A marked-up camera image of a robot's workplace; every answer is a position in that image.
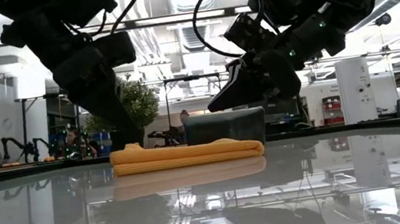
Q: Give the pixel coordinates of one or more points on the black shelving rack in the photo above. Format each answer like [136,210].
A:
[57,115]

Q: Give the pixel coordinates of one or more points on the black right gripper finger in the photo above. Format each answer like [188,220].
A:
[236,91]

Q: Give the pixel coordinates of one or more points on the black tripod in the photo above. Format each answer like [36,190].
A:
[24,123]

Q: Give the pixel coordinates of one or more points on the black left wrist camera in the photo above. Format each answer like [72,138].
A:
[116,49]

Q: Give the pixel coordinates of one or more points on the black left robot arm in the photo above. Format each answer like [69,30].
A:
[37,25]

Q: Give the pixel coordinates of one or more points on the orange microfiber towel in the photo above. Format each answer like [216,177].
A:
[186,154]

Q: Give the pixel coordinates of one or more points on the person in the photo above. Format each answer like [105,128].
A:
[72,138]
[184,116]

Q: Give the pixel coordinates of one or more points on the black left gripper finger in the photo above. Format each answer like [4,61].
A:
[111,116]

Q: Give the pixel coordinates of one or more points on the grey plastic bin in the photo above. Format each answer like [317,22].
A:
[225,126]

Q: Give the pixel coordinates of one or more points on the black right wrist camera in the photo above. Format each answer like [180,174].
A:
[248,34]

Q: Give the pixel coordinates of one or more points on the black ceiling-hung camera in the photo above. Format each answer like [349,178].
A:
[383,19]

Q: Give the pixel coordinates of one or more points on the small potted green plant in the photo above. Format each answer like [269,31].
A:
[140,100]

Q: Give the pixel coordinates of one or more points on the white pillar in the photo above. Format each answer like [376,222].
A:
[355,87]

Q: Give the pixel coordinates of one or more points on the black background robot arm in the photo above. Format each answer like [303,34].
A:
[18,145]
[168,133]

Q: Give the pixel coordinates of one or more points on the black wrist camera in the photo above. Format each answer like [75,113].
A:
[248,34]
[116,49]

